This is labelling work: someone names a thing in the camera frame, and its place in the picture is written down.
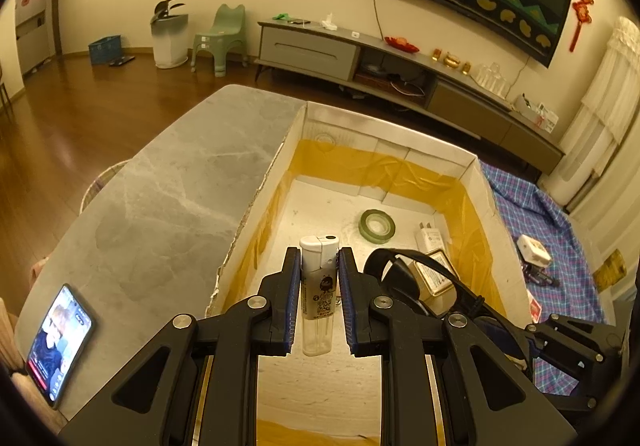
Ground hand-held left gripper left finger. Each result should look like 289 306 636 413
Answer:
59 246 303 446

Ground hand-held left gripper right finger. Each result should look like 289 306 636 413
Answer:
339 247 581 446

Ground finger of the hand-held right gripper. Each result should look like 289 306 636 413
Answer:
525 313 628 377
475 317 538 369

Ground clear lighter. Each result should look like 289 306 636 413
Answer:
299 234 341 358

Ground green tape roll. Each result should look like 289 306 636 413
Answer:
359 209 397 241

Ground black round magnifier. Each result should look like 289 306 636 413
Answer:
362 248 483 321

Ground gold metal tin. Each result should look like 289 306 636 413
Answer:
410 250 463 297

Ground white cardboard box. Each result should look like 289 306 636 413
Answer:
204 100 538 446

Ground white charger plug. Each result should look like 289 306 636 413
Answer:
414 222 448 254

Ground red staple box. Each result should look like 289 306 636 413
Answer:
525 291 543 324

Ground yellow textured glass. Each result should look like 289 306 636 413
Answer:
592 249 628 291

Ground small white carton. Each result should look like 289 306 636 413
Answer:
516 234 551 267

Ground blue plaid cloth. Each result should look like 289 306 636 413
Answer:
480 161 608 397

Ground white covered air conditioner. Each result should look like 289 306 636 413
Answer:
537 16 640 211

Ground white box with papers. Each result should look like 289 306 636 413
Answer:
512 93 560 131

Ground woven beige chair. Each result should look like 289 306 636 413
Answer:
80 160 132 217

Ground smartphone with lit screen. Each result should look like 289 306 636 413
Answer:
25 283 96 409

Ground grey TV cabinet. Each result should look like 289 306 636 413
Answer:
254 20 566 177

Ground clear glass cups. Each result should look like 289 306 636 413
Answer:
475 62 511 94

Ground gold ornaments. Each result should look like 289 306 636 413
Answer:
431 48 473 75

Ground red plate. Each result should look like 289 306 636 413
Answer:
384 36 420 52

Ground green plastic chair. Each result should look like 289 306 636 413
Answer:
190 3 248 78

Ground white bin with plant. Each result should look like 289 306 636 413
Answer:
150 0 191 70

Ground blue plastic basket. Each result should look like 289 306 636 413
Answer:
89 34 123 65

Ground large red hanging ornament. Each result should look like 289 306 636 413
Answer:
569 0 600 52

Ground thin wall cable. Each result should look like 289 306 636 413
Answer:
509 56 532 99
371 0 387 40

